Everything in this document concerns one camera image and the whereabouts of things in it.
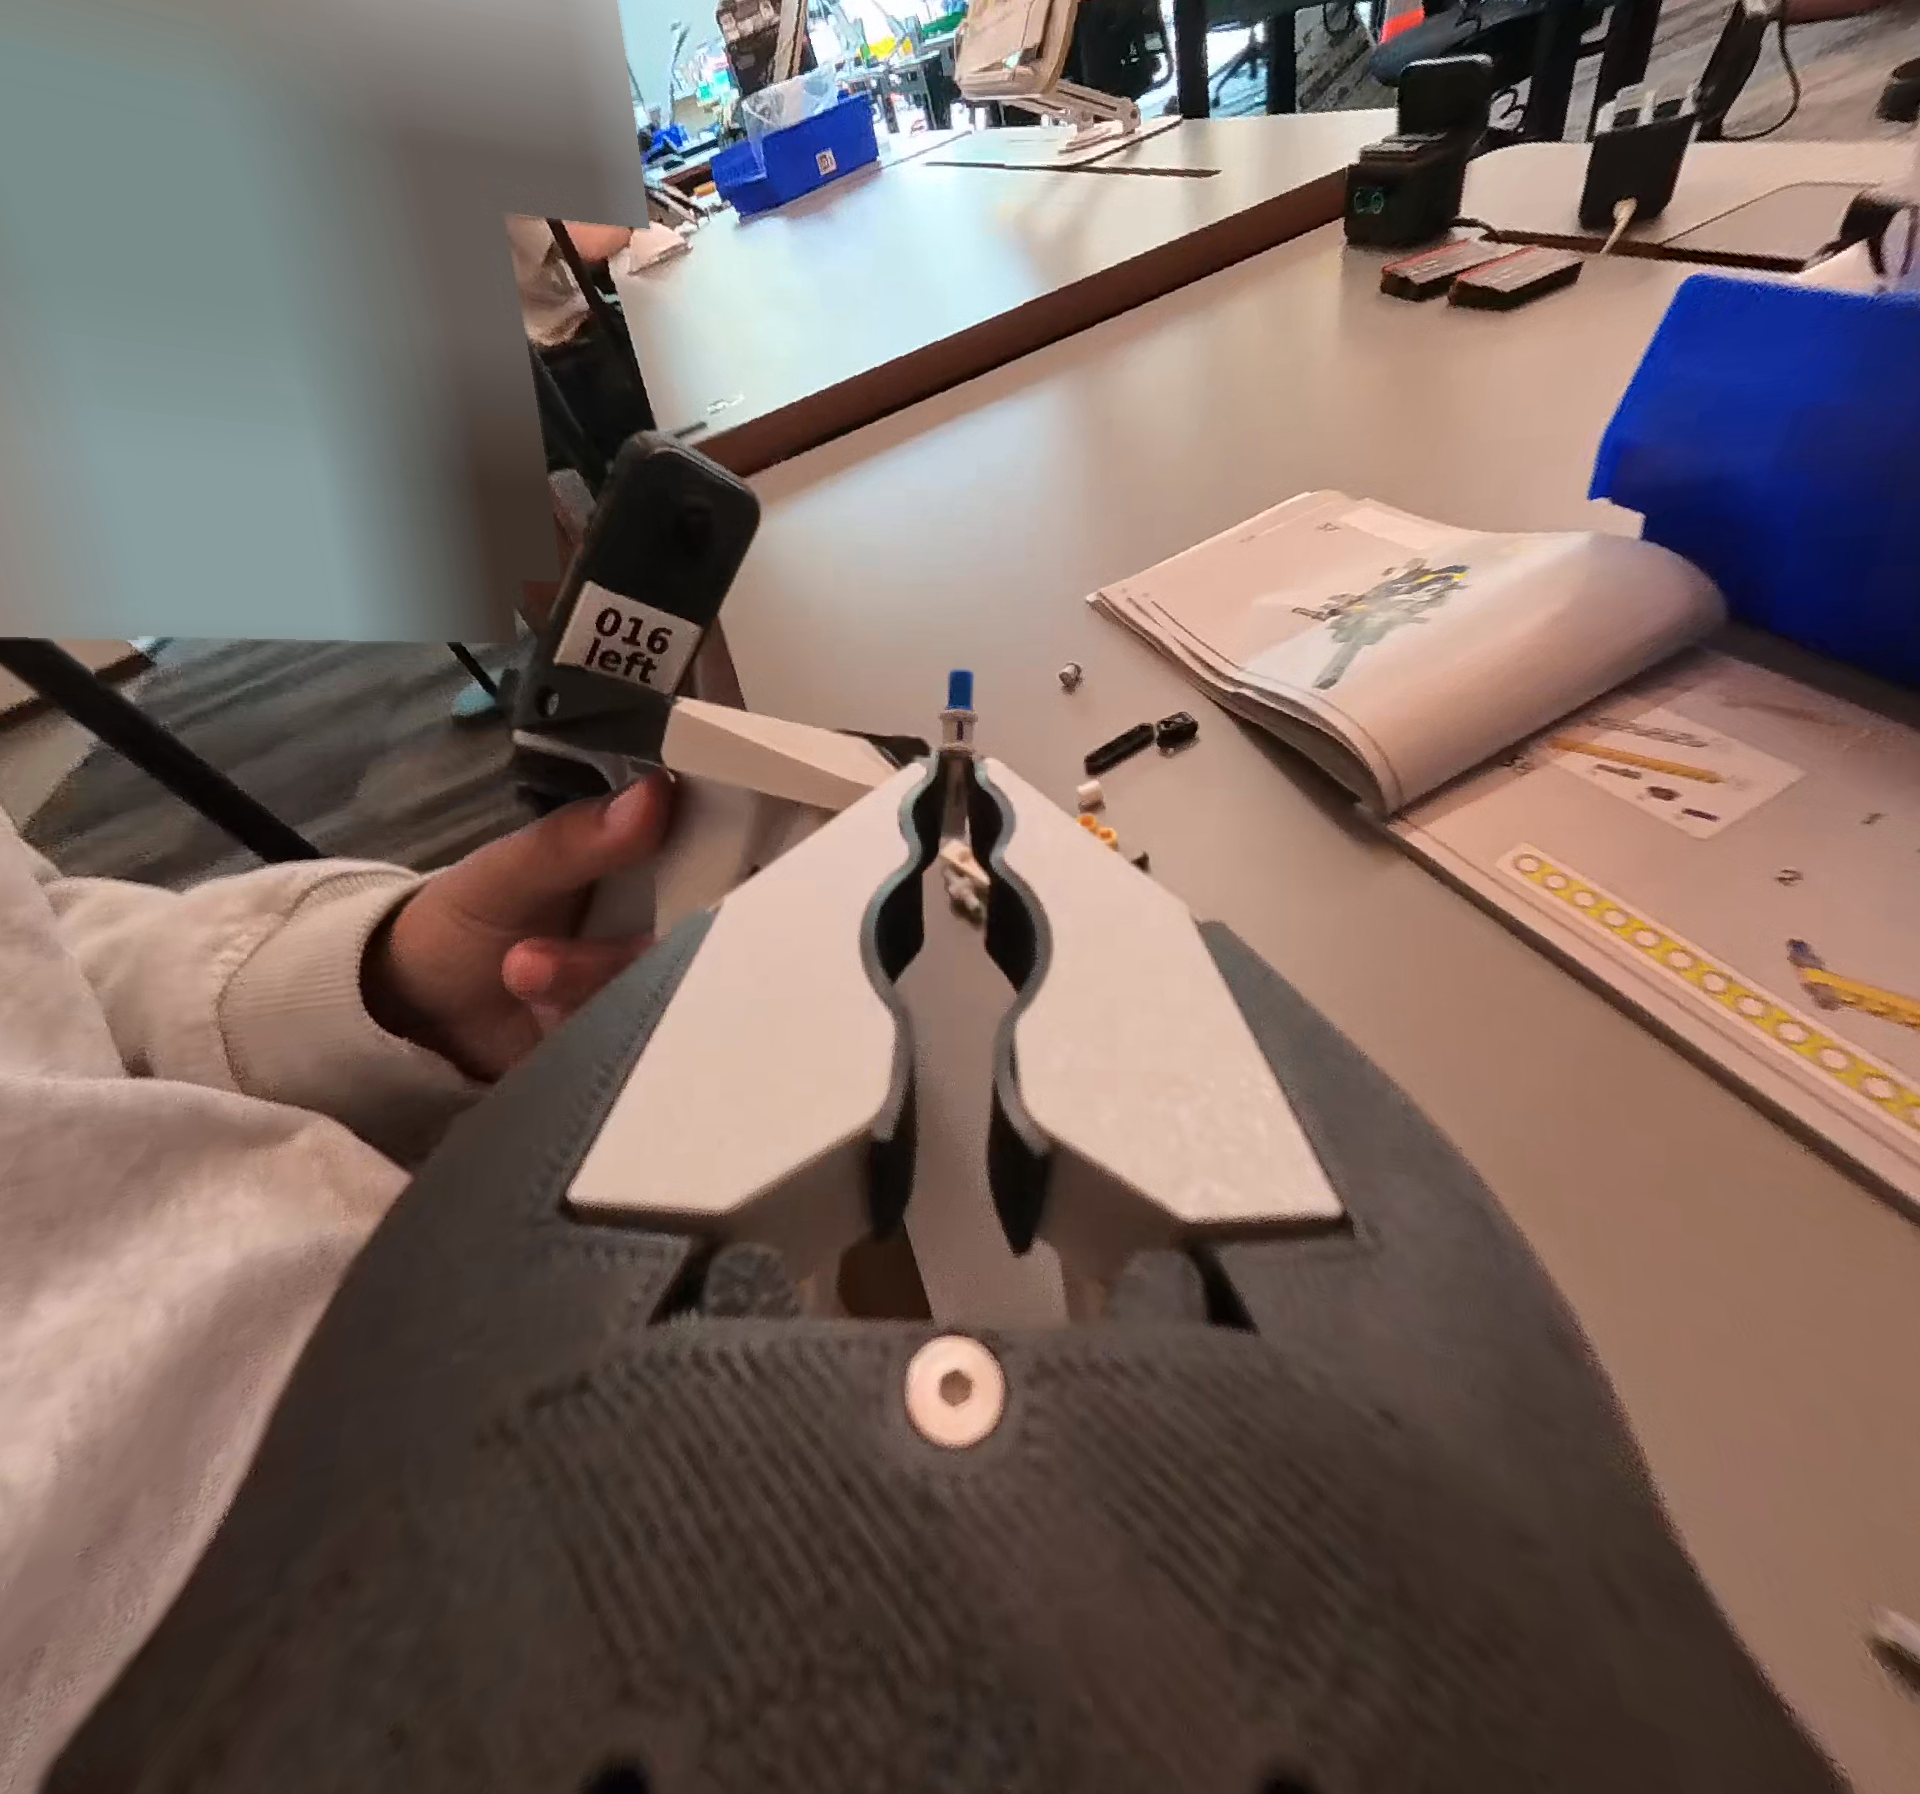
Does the black camera charging case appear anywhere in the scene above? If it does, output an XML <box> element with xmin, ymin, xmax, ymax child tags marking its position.
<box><xmin>1340</xmin><ymin>54</ymin><xmax>1495</xmax><ymax>252</ymax></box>

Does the black phone dock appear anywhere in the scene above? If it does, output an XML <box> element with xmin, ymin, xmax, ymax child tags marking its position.
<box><xmin>1580</xmin><ymin>99</ymin><xmax>1706</xmax><ymax>230</ymax></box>

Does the long black lego connector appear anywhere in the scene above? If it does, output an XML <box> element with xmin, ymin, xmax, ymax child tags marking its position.
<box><xmin>1080</xmin><ymin>710</ymin><xmax>1200</xmax><ymax>776</ymax></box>

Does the small blue parts bin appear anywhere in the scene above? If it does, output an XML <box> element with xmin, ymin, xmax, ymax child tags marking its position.
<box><xmin>709</xmin><ymin>96</ymin><xmax>881</xmax><ymax>215</ymax></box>

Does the open lego instruction booklet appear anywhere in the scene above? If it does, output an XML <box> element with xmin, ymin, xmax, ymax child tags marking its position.
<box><xmin>1087</xmin><ymin>488</ymin><xmax>1730</xmax><ymax>816</ymax></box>

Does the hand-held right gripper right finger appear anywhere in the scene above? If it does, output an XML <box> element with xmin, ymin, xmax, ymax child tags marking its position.
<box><xmin>966</xmin><ymin>757</ymin><xmax>1347</xmax><ymax>1322</ymax></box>

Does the flat instruction page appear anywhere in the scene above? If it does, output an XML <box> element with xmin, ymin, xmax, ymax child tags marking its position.
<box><xmin>1385</xmin><ymin>646</ymin><xmax>1920</xmax><ymax>1213</ymax></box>

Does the person's left hand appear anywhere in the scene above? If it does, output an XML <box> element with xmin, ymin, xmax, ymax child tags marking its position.
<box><xmin>360</xmin><ymin>770</ymin><xmax>679</xmax><ymax>1082</ymax></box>

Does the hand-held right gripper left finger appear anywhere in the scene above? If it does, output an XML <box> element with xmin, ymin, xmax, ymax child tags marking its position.
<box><xmin>562</xmin><ymin>757</ymin><xmax>938</xmax><ymax>1316</ymax></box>

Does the dark rectangular block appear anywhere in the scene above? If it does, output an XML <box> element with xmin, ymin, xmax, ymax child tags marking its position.
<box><xmin>1445</xmin><ymin>245</ymin><xmax>1585</xmax><ymax>312</ymax></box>
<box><xmin>1380</xmin><ymin>238</ymin><xmax>1501</xmax><ymax>306</ymax></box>

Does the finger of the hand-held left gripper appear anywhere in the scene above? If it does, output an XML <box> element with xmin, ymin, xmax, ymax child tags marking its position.
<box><xmin>657</xmin><ymin>691</ymin><xmax>905</xmax><ymax>816</ymax></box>

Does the large blue plastic bin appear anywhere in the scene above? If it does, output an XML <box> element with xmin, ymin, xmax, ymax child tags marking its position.
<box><xmin>1587</xmin><ymin>269</ymin><xmax>1920</xmax><ymax>687</ymax></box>

